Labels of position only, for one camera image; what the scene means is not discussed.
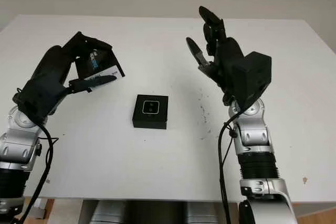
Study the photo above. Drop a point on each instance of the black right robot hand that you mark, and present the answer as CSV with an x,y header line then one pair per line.
x,y
225,61

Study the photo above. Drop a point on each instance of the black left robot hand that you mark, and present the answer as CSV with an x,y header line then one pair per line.
x,y
47,74

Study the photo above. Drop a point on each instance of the black RealSense box lid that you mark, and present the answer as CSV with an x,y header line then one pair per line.
x,y
86,66

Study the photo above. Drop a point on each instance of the small silver camera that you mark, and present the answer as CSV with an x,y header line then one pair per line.
x,y
150,107

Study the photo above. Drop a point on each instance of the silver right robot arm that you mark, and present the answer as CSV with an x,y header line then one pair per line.
x,y
253,132

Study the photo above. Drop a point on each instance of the black box base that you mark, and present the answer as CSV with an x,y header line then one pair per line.
x,y
149,123

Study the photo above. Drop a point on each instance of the silver black robot torso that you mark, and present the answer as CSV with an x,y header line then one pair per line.
x,y
147,213

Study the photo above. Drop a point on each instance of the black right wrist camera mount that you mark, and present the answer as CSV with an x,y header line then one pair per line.
x,y
253,77

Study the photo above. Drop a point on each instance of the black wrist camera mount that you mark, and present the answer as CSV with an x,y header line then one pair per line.
x,y
253,77
34,106

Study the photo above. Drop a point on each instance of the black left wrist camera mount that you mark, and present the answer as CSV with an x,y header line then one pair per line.
x,y
34,106

